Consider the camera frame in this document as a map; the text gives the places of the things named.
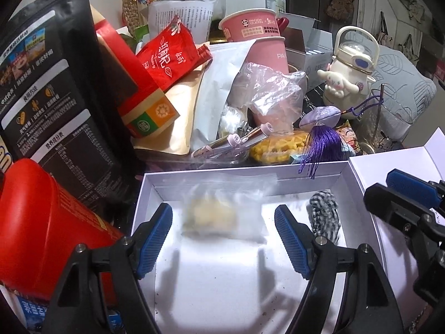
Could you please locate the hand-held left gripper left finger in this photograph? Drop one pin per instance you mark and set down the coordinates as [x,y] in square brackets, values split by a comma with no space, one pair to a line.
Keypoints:
[154,240]

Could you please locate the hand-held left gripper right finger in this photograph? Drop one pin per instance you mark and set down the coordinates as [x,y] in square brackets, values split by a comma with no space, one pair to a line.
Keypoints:
[292,240]

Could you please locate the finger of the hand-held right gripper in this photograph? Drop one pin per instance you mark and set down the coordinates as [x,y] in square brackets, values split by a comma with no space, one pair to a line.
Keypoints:
[410,188]
[386,201]

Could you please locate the black white checkered scrunchie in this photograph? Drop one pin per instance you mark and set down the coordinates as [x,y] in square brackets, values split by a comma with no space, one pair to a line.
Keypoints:
[323,215]

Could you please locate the clear bag with pale filling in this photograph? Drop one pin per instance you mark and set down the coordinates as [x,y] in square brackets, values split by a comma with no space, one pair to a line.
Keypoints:
[219,215]

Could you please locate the white gift box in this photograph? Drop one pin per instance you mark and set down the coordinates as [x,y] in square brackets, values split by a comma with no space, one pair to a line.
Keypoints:
[215,285]

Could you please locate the white box lid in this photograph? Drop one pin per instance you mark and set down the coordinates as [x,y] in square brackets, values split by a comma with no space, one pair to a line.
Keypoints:
[368,170]

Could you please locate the purple tassel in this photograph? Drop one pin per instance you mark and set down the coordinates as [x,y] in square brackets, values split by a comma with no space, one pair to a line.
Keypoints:
[347,150]

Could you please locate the clear glass cup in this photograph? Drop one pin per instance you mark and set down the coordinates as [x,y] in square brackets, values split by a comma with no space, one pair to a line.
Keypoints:
[386,118]

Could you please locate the red gold cartoon snack packet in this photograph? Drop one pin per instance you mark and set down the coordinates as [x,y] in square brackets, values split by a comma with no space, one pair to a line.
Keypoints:
[347,135]

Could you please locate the yellow snack packet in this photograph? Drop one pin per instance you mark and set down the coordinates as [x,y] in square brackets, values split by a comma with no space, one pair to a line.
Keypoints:
[274,149]

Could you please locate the purple sachet with tassel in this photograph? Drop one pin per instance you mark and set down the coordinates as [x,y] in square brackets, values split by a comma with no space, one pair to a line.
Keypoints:
[320,118]

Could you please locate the red canister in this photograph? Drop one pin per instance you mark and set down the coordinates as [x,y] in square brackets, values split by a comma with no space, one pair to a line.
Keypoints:
[45,222]

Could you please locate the pink capped tube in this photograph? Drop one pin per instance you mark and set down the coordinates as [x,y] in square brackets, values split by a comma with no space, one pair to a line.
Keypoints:
[257,134]
[215,144]

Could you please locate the grey leaf print cushion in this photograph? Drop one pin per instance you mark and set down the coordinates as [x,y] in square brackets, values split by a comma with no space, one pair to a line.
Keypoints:
[406,73]

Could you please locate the kraft paper pouch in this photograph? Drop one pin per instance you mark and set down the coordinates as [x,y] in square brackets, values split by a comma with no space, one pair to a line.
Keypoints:
[177,111]

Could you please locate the white cartoon water bottle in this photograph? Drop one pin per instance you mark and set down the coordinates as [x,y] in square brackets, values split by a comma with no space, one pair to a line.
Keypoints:
[347,73]

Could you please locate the blue packet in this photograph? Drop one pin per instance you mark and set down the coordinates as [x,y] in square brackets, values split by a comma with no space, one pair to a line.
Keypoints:
[27,309]

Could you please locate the clear crumpled plastic bag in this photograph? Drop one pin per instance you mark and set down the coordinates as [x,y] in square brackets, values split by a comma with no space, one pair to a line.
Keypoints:
[267,90]

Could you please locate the white foil pouch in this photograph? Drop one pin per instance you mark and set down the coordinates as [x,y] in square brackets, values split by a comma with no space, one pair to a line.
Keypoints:
[215,87]

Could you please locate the red box with colour label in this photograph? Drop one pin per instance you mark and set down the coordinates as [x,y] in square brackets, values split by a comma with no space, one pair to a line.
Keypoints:
[114,76]

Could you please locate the small white cardboard box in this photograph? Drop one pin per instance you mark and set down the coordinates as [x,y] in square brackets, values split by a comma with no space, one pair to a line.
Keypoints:
[306,45]

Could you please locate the white printed panel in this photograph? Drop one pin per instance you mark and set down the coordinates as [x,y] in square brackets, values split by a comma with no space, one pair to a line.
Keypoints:
[399,7]

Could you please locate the black printed pouch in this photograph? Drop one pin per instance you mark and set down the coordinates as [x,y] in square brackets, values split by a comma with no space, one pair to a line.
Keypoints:
[45,94]

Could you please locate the red sachet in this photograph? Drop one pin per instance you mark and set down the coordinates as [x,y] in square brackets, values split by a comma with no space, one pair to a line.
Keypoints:
[167,55]

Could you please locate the pink plain paper cup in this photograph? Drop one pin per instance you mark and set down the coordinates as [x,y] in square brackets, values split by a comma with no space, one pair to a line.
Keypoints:
[274,52]

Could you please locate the brown hanging ornament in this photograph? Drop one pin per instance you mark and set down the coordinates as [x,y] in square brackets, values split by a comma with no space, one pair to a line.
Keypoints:
[340,3]

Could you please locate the pink printed paper cup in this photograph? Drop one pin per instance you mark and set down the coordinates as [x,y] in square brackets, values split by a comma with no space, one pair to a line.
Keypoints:
[250,24]

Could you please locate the printed paper leaflet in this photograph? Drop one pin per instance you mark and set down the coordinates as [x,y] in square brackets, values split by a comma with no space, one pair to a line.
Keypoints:
[180,14]

